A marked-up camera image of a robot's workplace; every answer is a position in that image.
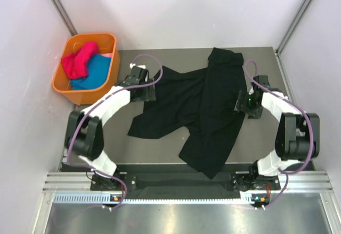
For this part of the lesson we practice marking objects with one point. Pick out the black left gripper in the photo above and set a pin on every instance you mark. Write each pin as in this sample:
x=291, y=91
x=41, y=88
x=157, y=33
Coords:
x=149, y=95

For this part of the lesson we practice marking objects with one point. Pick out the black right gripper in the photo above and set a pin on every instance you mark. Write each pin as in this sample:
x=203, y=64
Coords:
x=253, y=113

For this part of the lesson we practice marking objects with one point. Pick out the black t shirt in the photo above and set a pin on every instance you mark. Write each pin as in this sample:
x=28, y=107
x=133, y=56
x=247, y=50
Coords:
x=203, y=101

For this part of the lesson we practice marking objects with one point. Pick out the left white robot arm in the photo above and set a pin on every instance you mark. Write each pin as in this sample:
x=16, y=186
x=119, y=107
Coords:
x=84, y=134

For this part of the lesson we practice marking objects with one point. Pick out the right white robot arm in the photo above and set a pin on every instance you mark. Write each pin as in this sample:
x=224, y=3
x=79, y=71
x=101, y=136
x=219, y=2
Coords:
x=297, y=139

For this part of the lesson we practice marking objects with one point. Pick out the light pink cloth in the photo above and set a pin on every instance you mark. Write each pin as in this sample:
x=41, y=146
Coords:
x=108, y=55

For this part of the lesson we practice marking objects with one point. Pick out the blue t shirt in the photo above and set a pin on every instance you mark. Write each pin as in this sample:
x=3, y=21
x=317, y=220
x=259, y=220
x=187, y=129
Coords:
x=98, y=68

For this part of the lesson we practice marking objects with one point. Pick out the orange plastic bin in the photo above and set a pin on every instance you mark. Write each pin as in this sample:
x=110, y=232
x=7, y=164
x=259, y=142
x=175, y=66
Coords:
x=107, y=43

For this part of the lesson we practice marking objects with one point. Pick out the pink t shirt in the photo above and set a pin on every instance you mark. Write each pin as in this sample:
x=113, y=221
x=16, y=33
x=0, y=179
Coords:
x=75, y=64

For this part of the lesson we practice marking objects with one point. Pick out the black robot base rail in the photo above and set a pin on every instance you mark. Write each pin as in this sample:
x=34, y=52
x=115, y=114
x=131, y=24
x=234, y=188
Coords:
x=170, y=181

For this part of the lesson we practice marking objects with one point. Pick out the white slotted cable duct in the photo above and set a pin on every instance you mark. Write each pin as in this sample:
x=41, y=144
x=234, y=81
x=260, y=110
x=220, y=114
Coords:
x=112, y=199

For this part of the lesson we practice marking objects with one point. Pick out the right aluminium frame post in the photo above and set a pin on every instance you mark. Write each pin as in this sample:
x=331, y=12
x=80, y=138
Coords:
x=303, y=8

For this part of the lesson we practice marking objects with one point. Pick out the aluminium frame post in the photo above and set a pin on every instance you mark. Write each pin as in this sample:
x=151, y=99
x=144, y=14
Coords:
x=64, y=16
x=303, y=8

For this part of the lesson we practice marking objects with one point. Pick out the left aluminium frame post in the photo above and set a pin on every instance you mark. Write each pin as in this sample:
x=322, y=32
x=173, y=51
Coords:
x=64, y=16

